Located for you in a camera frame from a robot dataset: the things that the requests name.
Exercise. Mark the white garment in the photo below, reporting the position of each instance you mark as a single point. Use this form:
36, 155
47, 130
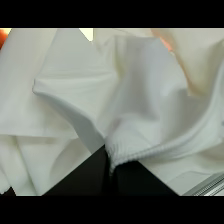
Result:
133, 86

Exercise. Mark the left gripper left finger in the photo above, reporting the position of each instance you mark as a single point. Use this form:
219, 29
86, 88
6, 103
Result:
88, 176

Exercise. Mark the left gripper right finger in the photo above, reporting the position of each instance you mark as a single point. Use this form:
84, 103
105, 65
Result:
140, 180

